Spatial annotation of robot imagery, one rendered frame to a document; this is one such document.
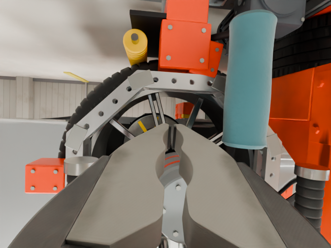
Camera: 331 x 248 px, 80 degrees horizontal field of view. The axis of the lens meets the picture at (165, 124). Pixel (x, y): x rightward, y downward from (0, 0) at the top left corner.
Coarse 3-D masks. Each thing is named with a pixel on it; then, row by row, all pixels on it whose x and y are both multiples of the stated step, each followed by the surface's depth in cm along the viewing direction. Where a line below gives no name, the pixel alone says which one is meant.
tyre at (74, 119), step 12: (156, 60) 56; (120, 72) 56; (132, 72) 55; (108, 84) 55; (120, 84) 55; (96, 96) 55; (84, 108) 55; (72, 120) 55; (60, 144) 55; (60, 156) 55
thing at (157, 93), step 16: (144, 96) 60; (160, 96) 77; (176, 96) 75; (192, 96) 64; (208, 96) 58; (160, 112) 59; (192, 112) 60; (208, 112) 76; (112, 128) 78; (96, 144) 58; (224, 144) 79; (240, 160) 66
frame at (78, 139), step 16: (128, 80) 47; (144, 80) 47; (160, 80) 48; (176, 80) 49; (192, 80) 50; (208, 80) 49; (224, 80) 49; (112, 96) 47; (128, 96) 47; (96, 112) 47; (112, 112) 47; (80, 128) 46; (96, 128) 47; (80, 144) 47; (272, 144) 51; (256, 160) 56; (272, 160) 53; (272, 176) 53
